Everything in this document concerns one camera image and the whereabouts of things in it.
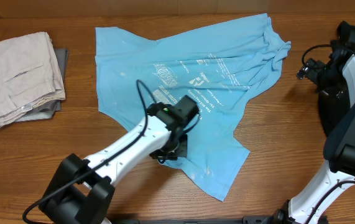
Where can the light blue t-shirt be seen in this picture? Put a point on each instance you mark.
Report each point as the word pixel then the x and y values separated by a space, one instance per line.
pixel 221 67

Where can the folded beige trousers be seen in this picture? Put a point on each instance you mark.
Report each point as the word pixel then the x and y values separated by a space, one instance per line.
pixel 29 75

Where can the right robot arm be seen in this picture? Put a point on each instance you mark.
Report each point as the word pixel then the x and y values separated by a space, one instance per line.
pixel 336 174

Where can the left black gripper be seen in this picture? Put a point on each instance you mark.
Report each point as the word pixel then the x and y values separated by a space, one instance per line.
pixel 181 150

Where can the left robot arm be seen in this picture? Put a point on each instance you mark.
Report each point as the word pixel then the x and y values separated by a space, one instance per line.
pixel 81 190

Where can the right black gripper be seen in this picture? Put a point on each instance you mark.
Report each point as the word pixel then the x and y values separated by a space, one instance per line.
pixel 313 69

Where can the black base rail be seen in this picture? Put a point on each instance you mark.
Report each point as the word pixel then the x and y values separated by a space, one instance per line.
pixel 189 221

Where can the folded grey garment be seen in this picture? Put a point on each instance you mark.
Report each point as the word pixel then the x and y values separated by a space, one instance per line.
pixel 47 110

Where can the black garment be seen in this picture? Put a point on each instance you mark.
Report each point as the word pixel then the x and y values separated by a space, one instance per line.
pixel 335 102

